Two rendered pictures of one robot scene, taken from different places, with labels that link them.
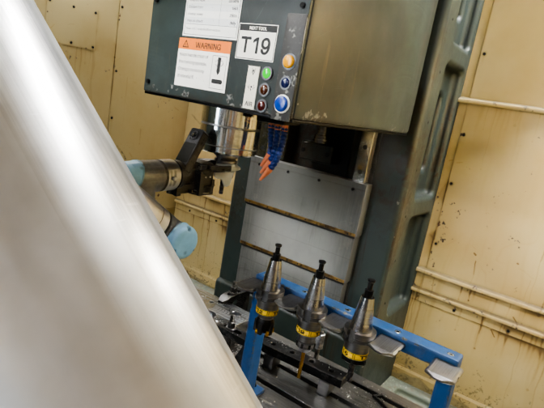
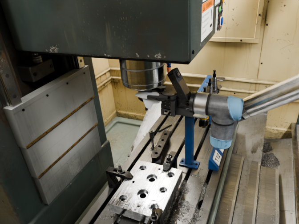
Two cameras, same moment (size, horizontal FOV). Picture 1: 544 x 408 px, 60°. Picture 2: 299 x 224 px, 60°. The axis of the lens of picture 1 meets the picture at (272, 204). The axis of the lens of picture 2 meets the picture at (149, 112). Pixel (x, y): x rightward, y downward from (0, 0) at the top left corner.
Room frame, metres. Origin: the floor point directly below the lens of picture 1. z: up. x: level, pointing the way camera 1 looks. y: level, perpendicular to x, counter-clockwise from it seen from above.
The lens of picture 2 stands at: (1.38, 1.01, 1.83)
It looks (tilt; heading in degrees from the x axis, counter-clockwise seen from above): 29 degrees down; 262
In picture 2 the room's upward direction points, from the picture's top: 5 degrees counter-clockwise
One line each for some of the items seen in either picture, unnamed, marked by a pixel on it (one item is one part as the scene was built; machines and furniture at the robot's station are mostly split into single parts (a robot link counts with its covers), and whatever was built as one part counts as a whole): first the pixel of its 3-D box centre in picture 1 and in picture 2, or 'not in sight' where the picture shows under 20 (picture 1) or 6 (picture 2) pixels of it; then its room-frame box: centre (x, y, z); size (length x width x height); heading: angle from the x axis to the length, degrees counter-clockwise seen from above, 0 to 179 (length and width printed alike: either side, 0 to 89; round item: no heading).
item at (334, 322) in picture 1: (334, 323); not in sight; (0.89, -0.17, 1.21); 0.07 x 0.05 x 0.01; 146
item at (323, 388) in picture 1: (299, 367); (161, 147); (1.18, -0.15, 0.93); 0.26 x 0.05 x 0.06; 61
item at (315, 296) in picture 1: (316, 291); (209, 90); (0.92, -0.12, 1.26); 0.04 x 0.04 x 0.07
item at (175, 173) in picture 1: (167, 175); (201, 102); (1.10, 0.26, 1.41); 0.08 x 0.05 x 0.08; 56
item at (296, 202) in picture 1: (295, 238); (66, 132); (1.65, -0.10, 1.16); 0.48 x 0.05 x 0.51; 56
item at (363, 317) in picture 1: (364, 312); (213, 82); (0.86, -0.21, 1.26); 0.04 x 0.04 x 0.07
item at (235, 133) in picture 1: (230, 129); (143, 65); (1.28, 0.14, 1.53); 0.16 x 0.16 x 0.12
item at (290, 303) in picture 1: (290, 303); not in sight; (0.95, -0.08, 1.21); 0.07 x 0.05 x 0.01; 146
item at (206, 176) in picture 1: (189, 176); (178, 101); (1.17, 0.22, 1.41); 0.12 x 0.08 x 0.09; 146
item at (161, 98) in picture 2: not in sight; (159, 96); (1.23, 0.21, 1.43); 0.09 x 0.05 x 0.02; 162
